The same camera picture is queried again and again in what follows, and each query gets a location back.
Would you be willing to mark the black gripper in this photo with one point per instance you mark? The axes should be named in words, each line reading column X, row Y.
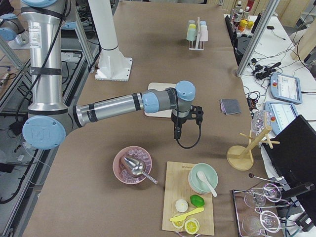
column 179, row 121

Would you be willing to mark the cream rabbit tray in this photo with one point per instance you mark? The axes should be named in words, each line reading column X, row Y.
column 156, row 100

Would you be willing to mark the green cup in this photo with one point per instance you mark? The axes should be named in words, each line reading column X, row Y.
column 191, row 34

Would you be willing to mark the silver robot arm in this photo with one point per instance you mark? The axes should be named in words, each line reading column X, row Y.
column 40, row 104

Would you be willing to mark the pink cup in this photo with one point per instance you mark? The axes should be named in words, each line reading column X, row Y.
column 203, row 35

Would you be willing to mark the cream white cup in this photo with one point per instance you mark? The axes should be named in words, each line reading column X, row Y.
column 203, row 27

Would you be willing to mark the folded grey cloth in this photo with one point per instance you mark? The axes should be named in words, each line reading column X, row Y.
column 230, row 106

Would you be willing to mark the white ceramic spoon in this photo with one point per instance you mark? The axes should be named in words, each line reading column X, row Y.
column 201, row 175

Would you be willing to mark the metal ice scoop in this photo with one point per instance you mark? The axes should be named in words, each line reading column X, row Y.
column 136, row 167

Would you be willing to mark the stacked green bowls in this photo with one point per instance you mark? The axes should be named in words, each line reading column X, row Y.
column 196, row 184

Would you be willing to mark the wooden cutting board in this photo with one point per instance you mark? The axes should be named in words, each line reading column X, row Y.
column 177, row 187

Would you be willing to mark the wooden mug tree stand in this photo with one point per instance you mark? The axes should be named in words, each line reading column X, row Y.
column 240, row 157

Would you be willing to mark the pink bowl with ice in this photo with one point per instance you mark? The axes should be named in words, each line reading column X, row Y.
column 121, row 172

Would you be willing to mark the green lime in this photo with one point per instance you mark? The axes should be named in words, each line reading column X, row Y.
column 197, row 201

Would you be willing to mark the crystal glass on stand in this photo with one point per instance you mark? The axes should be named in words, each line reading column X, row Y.
column 261, row 119

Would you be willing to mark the white round fruit half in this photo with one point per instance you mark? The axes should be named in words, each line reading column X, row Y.
column 181, row 205

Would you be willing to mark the yellow plastic knife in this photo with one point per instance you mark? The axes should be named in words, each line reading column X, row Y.
column 185, row 215

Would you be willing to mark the lemon slice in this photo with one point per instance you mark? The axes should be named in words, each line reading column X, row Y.
column 192, row 226
column 178, row 224

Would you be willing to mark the blue teach pendant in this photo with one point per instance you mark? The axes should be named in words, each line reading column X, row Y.
column 282, row 114
column 286, row 88

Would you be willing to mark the black monitor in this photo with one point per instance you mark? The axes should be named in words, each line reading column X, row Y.
column 294, row 157

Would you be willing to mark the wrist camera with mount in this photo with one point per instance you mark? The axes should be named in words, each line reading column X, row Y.
column 197, row 114

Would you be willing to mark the white wire cup rack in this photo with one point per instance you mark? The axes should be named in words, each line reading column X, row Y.
column 196, row 45

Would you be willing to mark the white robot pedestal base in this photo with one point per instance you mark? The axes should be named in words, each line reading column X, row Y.
column 112, row 64

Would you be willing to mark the wire wine glass rack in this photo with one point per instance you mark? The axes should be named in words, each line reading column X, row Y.
column 255, row 210

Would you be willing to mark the aluminium frame post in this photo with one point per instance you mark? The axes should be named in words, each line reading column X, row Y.
column 269, row 11

